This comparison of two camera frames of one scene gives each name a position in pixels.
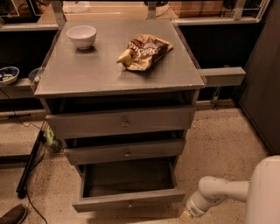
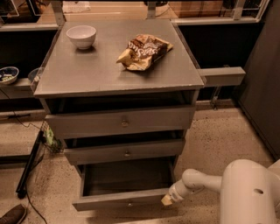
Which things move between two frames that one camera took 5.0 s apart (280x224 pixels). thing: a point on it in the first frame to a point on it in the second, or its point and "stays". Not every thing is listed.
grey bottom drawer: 129,184 stays
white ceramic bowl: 83,36 stays
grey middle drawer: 124,152 stays
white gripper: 192,208 to 175,193
